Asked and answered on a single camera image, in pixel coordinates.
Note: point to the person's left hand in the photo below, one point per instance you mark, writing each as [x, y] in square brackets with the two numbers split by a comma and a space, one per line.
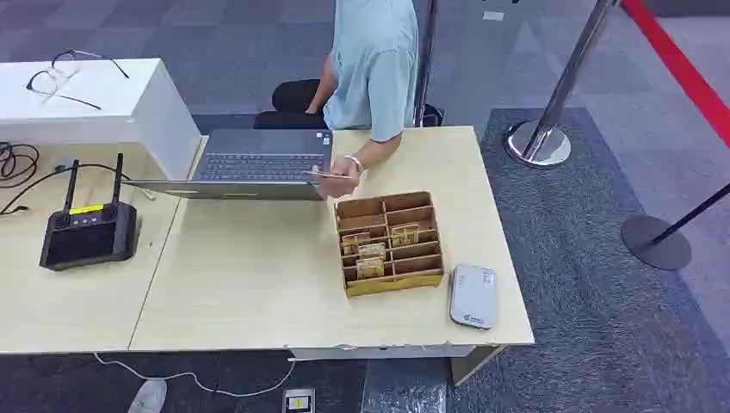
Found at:
[339, 182]

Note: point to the tan card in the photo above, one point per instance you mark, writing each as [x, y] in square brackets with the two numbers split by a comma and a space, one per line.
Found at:
[319, 174]

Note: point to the golden card stack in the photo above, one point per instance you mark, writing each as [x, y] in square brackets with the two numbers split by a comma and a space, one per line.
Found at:
[371, 268]
[372, 251]
[355, 243]
[405, 235]

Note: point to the grey laptop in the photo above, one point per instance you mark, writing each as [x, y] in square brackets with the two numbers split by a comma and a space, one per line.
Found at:
[262, 159]

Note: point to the wooden card box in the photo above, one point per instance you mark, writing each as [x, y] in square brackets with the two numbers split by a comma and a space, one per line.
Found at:
[393, 282]

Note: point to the person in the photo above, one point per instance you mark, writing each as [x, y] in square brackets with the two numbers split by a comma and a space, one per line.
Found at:
[373, 62]

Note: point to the flat grey device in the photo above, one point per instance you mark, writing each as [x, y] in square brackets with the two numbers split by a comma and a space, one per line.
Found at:
[473, 296]

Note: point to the chrome stanchion with chrome base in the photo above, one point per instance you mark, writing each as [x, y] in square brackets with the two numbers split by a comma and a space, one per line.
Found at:
[547, 114]

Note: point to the pale desk leg panel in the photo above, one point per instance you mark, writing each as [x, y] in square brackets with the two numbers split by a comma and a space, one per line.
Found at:
[470, 363]

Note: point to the floor socket with yellow label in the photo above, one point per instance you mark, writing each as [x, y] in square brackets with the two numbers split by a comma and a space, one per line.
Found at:
[299, 402]

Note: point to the white floor label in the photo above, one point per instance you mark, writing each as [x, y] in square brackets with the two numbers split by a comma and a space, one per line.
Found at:
[494, 15]

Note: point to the white box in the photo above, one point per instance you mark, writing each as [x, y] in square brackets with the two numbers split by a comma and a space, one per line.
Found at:
[102, 108]

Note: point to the black remote controller with antennas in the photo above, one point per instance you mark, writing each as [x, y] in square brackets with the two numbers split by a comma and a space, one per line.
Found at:
[85, 239]

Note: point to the white plastic floor device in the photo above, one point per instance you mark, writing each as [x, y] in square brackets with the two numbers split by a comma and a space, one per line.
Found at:
[148, 397]

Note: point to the black-rimmed eyeglasses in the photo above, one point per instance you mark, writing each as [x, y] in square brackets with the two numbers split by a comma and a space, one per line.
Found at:
[57, 77]

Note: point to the black stanchion with round base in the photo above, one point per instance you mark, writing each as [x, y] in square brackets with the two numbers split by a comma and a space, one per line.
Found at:
[656, 242]

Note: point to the red barrier belt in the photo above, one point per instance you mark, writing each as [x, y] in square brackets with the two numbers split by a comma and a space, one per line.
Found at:
[678, 68]

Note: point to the chrome post with black base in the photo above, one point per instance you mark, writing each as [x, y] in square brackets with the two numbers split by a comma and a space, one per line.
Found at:
[425, 68]

